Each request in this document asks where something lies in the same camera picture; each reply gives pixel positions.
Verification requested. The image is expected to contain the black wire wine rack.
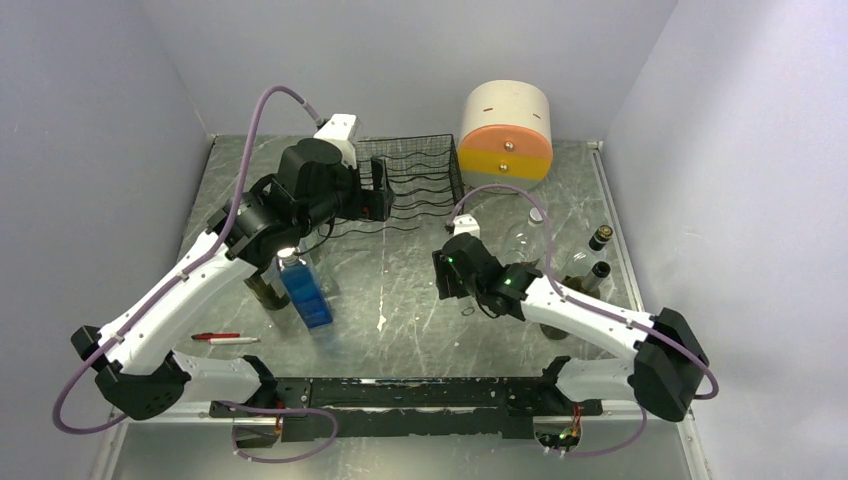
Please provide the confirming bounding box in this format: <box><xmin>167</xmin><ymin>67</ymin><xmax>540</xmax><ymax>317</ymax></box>
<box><xmin>342</xmin><ymin>134</ymin><xmax>465</xmax><ymax>234</ymax></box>

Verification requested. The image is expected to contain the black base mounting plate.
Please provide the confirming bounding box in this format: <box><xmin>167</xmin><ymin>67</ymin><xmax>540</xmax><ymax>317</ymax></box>
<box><xmin>208</xmin><ymin>376</ymin><xmax>604</xmax><ymax>442</ymax></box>

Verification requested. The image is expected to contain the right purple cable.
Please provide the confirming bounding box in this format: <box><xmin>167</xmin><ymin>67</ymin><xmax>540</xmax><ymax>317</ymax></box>
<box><xmin>450</xmin><ymin>184</ymin><xmax>720</xmax><ymax>401</ymax></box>

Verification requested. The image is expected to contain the clear bottle gold top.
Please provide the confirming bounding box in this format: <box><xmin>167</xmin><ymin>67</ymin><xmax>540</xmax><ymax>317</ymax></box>
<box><xmin>557</xmin><ymin>225</ymin><xmax>614</xmax><ymax>280</ymax></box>

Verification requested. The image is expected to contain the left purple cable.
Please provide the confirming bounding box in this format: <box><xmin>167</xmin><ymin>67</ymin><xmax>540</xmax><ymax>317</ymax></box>
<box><xmin>52</xmin><ymin>85</ymin><xmax>326</xmax><ymax>436</ymax></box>

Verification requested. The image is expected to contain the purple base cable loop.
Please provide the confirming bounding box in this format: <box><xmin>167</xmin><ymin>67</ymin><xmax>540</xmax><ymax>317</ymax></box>
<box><xmin>228</xmin><ymin>400</ymin><xmax>340</xmax><ymax>464</ymax></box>

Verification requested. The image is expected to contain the blue square bottle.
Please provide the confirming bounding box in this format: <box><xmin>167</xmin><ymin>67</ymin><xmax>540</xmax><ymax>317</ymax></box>
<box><xmin>277</xmin><ymin>247</ymin><xmax>333</xmax><ymax>329</ymax></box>

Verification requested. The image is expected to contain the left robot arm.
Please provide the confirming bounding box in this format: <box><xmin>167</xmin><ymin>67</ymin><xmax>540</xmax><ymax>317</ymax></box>
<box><xmin>72</xmin><ymin>138</ymin><xmax>394</xmax><ymax>420</ymax></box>

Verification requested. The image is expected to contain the white pen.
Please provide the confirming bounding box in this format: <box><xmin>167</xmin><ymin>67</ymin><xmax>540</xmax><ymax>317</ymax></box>
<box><xmin>208</xmin><ymin>337</ymin><xmax>261</xmax><ymax>346</ymax></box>

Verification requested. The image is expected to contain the red pen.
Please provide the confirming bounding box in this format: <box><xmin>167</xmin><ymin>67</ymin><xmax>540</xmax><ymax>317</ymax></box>
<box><xmin>191</xmin><ymin>332</ymin><xmax>241</xmax><ymax>341</ymax></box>

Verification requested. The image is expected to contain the round cream drawer cabinet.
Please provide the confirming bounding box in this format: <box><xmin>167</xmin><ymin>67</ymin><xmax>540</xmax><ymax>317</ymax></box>
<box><xmin>457</xmin><ymin>80</ymin><xmax>553</xmax><ymax>190</ymax></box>

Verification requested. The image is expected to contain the round clear bottle silver cap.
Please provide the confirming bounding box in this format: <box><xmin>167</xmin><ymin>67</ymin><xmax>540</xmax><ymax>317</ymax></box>
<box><xmin>498</xmin><ymin>207</ymin><xmax>548</xmax><ymax>266</ymax></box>

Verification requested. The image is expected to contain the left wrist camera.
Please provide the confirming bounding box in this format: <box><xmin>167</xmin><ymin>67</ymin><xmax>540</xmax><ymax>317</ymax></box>
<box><xmin>313</xmin><ymin>113</ymin><xmax>361</xmax><ymax>169</ymax></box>

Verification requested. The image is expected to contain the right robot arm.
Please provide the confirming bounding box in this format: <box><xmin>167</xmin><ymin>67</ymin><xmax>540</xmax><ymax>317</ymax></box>
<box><xmin>431</xmin><ymin>233</ymin><xmax>718</xmax><ymax>422</ymax></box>

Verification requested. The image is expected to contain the green wine bottle label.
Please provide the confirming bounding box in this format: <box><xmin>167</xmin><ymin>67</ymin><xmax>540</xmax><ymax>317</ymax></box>
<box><xmin>540</xmin><ymin>261</ymin><xmax>611</xmax><ymax>340</ymax></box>

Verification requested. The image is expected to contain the dark green wine bottle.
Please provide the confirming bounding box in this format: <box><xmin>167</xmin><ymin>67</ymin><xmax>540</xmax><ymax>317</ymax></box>
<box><xmin>244</xmin><ymin>275</ymin><xmax>290</xmax><ymax>311</ymax></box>

